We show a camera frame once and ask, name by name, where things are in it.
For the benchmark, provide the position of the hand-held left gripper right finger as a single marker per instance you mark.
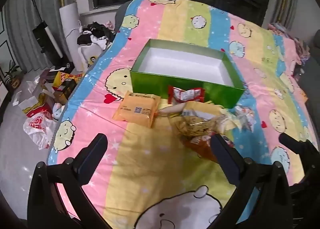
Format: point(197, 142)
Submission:
point(222, 154)

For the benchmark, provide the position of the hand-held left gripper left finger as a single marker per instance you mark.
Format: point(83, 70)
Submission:
point(92, 159)

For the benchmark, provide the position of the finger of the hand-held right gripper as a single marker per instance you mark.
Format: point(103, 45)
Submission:
point(290, 140)

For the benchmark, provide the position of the orange-brown snack packet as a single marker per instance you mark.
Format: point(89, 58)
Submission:
point(200, 146)

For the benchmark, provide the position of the small cream snack packet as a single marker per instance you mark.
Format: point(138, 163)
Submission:
point(228, 122)

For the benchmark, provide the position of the gold crinkled snack packet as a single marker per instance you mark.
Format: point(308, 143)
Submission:
point(195, 126)

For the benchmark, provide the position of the silver snack packet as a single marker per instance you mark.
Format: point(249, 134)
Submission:
point(245, 116)

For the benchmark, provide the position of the pale yellow snack packet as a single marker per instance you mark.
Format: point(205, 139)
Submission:
point(200, 109)

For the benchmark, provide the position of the orange-yellow snack packet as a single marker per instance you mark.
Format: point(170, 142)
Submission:
point(136, 109)

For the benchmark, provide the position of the red snack packet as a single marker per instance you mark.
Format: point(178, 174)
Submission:
point(186, 95)

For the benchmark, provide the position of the green cardboard box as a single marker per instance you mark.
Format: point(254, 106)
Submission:
point(150, 83)

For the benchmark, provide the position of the small plush toy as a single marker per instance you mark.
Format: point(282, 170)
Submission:
point(58, 111)

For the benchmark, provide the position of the striped cartoon printed blanket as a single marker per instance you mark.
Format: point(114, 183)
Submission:
point(155, 169)

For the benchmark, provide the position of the white plastic bag red print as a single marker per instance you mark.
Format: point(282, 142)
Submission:
point(37, 126)

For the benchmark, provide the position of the black carton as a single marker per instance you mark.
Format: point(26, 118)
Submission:
point(66, 90)

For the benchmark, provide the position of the grey sofa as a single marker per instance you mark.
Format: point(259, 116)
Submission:
point(312, 68)

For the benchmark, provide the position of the yellow and red open carton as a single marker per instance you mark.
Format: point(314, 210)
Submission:
point(37, 105)

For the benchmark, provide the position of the yellow cardboard box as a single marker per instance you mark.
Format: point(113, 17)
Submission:
point(63, 76)

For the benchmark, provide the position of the white bag with face print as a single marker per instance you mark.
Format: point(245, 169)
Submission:
point(91, 55)

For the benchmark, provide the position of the pink patterned clothes pile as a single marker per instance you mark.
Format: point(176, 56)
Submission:
point(287, 36)

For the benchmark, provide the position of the potted plant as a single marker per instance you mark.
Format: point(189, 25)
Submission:
point(13, 73)

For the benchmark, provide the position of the dark clothes pile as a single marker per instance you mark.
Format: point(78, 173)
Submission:
point(97, 32)

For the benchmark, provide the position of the white cylinder appliance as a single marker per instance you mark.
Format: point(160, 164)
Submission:
point(72, 33)

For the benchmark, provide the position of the black upright vacuum cleaner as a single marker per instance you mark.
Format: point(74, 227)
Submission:
point(45, 36)

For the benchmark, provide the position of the grey padded bed frame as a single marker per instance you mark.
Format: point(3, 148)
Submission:
point(121, 16)

